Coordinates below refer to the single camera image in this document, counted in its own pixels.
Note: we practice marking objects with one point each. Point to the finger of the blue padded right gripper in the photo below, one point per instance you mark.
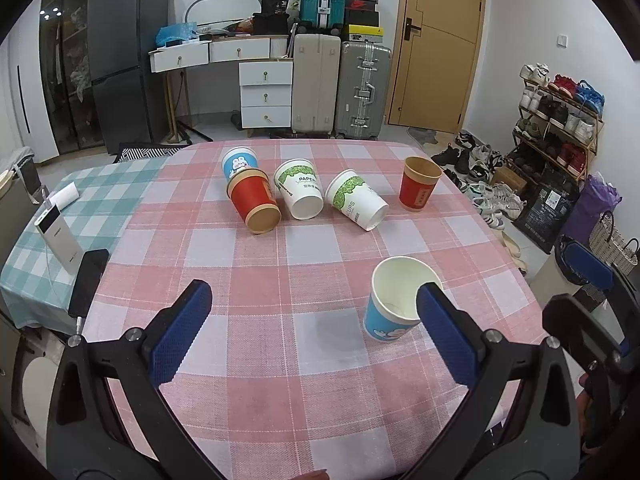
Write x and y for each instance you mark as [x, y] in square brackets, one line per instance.
[585, 262]

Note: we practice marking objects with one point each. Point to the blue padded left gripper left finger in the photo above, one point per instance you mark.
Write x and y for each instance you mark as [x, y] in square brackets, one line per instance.
[169, 335]

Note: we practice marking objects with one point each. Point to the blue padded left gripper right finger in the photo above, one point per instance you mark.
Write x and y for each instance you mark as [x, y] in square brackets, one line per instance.
[461, 344]

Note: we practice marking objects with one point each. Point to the blue bunny paper cup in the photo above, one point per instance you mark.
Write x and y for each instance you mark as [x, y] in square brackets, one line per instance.
[391, 309]

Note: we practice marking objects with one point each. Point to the red paper cup lying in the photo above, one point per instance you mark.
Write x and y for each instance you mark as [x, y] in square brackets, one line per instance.
[250, 193]

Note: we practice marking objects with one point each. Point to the red paper cup upright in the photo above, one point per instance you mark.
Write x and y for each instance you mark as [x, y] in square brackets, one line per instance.
[419, 178]

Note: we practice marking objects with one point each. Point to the white green paper cup right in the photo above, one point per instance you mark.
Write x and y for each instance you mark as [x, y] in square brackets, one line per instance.
[349, 194]

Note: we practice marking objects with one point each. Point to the white green paper cup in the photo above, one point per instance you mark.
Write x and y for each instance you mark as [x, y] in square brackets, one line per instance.
[299, 184]
[349, 194]

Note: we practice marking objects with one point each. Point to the blue paper cup lying far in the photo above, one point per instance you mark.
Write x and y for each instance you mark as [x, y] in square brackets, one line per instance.
[237, 160]

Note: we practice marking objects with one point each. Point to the white green paper cup left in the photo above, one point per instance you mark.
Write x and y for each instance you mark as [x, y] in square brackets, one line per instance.
[299, 184]

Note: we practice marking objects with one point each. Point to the black printed bag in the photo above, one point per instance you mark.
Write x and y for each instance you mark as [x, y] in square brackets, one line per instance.
[546, 212]

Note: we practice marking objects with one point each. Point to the purple bag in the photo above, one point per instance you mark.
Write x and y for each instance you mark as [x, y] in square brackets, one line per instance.
[596, 198]

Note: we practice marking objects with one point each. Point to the black smartphone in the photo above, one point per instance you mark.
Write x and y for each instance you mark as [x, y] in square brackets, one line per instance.
[87, 281]

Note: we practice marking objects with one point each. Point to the pink checked tablecloth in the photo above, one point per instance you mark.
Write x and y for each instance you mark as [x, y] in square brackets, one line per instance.
[282, 379]

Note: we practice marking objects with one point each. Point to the teal checked tablecloth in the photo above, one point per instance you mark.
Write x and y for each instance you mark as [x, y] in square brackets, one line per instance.
[34, 286]

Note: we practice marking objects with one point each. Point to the shoe rack with shoes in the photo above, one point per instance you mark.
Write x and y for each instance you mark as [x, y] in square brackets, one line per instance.
[558, 132]

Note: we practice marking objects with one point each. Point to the white power bank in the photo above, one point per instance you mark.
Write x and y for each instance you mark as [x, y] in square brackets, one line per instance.
[61, 242]

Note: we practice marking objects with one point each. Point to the white paper roll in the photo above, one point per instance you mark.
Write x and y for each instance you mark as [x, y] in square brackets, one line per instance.
[65, 196]

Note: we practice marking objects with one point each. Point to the silver suitcase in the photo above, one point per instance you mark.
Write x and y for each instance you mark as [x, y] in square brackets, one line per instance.
[362, 90]

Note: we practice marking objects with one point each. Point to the wooden door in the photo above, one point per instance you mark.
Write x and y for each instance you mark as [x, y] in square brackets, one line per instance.
[436, 48]

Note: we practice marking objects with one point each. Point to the white drawer desk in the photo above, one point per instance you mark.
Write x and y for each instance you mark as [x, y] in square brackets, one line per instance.
[250, 77]

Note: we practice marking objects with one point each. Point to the beige suitcase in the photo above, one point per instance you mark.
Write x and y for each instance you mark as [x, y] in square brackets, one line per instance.
[316, 64]

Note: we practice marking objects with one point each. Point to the black refrigerator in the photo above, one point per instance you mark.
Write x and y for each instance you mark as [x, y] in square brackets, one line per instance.
[129, 97]

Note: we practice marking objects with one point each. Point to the stacked shoe boxes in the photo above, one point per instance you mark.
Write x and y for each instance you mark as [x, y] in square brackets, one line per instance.
[362, 22]

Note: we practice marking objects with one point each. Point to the glass door cabinet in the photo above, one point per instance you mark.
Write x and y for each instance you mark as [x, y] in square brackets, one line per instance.
[65, 74]

